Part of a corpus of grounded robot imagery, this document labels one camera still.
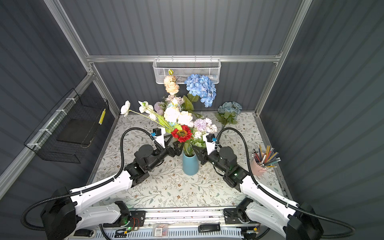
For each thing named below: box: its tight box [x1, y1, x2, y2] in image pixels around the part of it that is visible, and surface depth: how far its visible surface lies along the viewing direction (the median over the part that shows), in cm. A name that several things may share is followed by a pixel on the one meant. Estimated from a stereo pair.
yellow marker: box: [98, 108, 106, 125], surface depth 84 cm
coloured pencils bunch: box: [252, 144, 281, 168], surface depth 84 cm
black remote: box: [198, 222, 221, 233], surface depth 73 cm
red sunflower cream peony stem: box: [164, 105, 194, 157], surface depth 68 cm
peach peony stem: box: [163, 69, 180, 96], surface depth 84 cm
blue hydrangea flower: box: [184, 73, 217, 108], surface depth 73 cm
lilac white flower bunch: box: [153, 94, 185, 116], surface depth 87 cm
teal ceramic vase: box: [182, 151, 199, 176], surface depth 78 cm
